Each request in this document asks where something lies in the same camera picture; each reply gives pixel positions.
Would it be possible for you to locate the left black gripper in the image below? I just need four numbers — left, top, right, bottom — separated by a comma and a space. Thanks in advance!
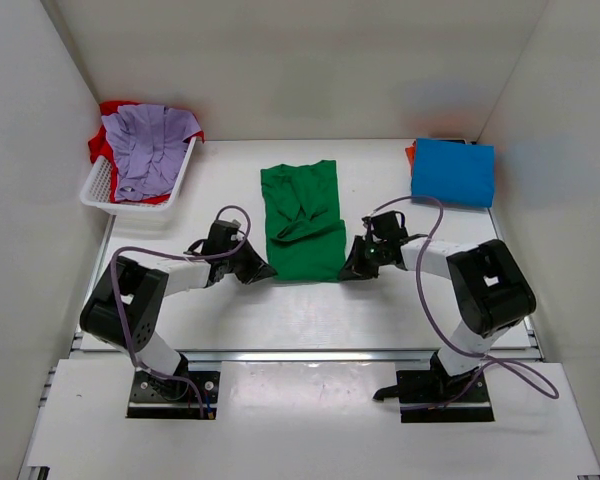
224, 236, 276, 284

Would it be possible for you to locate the red t shirt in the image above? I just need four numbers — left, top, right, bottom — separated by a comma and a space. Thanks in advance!
87, 99, 206, 206

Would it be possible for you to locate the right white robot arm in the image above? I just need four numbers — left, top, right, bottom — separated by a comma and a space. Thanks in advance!
338, 211, 537, 401

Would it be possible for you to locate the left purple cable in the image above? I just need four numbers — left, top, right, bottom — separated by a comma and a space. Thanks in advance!
108, 205, 216, 418

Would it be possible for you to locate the white plastic basket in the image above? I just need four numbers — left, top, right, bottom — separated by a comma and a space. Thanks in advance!
79, 137, 198, 223

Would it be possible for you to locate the folded orange t shirt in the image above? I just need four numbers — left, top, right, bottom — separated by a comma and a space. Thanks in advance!
405, 141, 417, 167

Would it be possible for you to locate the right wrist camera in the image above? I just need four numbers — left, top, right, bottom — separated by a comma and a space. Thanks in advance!
362, 215, 378, 242

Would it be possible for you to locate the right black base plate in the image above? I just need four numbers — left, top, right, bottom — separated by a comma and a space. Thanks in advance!
373, 370, 495, 424

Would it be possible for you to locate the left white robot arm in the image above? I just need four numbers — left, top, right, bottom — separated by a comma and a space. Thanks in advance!
79, 219, 277, 398

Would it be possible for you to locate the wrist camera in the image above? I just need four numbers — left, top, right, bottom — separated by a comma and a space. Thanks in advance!
228, 220, 244, 248
362, 215, 378, 242

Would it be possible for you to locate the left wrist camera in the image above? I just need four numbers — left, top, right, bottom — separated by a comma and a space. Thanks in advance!
228, 220, 244, 248

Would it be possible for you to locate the purple cable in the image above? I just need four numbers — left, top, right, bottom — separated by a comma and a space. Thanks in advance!
108, 205, 216, 418
369, 195, 561, 413

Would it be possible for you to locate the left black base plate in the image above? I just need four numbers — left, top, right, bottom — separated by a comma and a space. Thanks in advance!
126, 365, 221, 421

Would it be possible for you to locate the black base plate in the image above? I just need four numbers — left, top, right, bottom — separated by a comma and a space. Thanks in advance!
126, 365, 221, 421
373, 370, 495, 424

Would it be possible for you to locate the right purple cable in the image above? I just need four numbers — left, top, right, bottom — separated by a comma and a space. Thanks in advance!
369, 195, 561, 413

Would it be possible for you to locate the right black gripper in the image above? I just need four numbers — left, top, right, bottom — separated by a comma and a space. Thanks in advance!
338, 235, 387, 281

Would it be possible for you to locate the aluminium rail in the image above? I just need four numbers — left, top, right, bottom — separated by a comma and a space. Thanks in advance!
69, 349, 446, 363

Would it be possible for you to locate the green t shirt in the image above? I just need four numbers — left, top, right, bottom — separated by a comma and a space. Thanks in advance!
260, 160, 346, 282

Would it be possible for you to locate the lavender t shirt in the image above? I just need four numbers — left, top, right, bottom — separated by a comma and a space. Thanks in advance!
100, 102, 204, 203

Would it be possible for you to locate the folded blue t shirt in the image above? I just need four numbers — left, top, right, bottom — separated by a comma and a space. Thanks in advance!
410, 138, 495, 209

